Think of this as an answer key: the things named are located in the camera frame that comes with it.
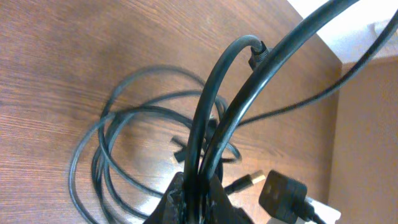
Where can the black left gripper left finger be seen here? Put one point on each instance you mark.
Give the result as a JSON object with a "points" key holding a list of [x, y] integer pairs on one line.
{"points": [[171, 208]]}

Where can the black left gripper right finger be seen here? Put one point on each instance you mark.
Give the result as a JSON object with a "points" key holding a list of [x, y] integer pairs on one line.
{"points": [[219, 209]]}

